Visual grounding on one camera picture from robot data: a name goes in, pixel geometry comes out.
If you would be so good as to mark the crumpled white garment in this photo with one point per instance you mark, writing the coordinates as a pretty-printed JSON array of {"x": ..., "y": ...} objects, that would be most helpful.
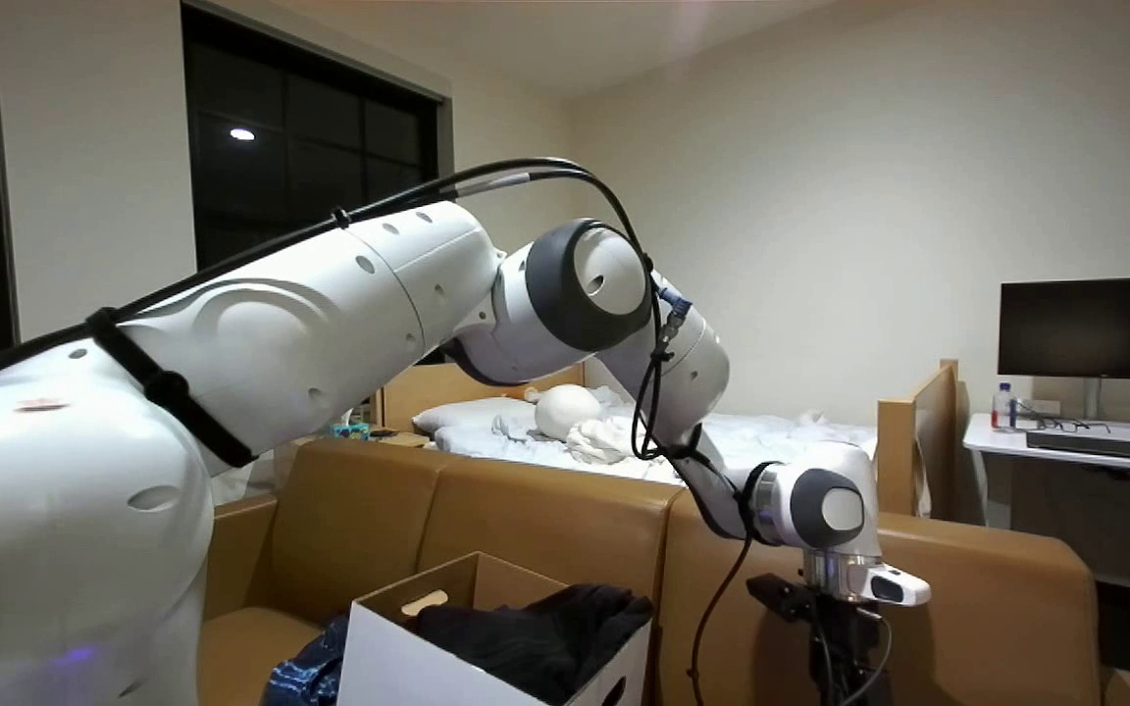
[{"x": 606, "y": 441}]

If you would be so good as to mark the round white cushion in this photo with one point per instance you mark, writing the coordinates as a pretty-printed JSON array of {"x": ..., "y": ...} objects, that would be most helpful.
[{"x": 567, "y": 411}]

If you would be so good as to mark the flat white pillow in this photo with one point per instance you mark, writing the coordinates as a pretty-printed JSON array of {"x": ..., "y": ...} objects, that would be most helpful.
[{"x": 462, "y": 419}]

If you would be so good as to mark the black keyboard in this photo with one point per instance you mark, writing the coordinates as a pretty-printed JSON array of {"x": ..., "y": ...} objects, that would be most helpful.
[{"x": 1088, "y": 445}]

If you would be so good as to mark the clear water bottle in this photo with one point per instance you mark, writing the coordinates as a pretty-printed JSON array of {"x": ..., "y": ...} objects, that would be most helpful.
[{"x": 1005, "y": 411}]

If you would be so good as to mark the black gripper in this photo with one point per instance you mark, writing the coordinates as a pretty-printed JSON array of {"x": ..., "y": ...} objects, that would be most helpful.
[{"x": 842, "y": 652}]

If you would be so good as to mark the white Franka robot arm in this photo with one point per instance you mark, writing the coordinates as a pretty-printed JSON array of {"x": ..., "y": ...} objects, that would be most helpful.
[{"x": 331, "y": 314}]

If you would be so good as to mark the white desk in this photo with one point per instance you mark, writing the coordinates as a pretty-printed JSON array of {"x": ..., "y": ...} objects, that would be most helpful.
[{"x": 1075, "y": 495}]

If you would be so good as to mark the large dark window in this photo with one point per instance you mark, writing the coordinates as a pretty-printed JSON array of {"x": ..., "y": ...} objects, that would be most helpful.
[{"x": 305, "y": 142}]

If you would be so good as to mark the white cardboard storage box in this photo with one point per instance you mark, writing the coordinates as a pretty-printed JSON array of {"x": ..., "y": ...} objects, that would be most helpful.
[{"x": 408, "y": 652}]

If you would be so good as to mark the tan leather sofa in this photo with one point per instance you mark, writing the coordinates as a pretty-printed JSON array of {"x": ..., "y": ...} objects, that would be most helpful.
[{"x": 527, "y": 522}]

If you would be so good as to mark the black computer monitor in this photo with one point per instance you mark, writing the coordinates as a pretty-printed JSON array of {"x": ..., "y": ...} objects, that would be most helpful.
[{"x": 1095, "y": 326}]

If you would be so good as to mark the black cloth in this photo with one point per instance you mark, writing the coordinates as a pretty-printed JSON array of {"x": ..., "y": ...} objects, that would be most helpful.
[{"x": 540, "y": 640}]

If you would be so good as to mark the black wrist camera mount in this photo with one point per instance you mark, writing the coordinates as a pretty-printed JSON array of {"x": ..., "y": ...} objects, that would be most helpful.
[{"x": 788, "y": 599}]

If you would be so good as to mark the blue cloth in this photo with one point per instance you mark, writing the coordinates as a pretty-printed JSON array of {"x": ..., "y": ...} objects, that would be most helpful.
[{"x": 312, "y": 674}]

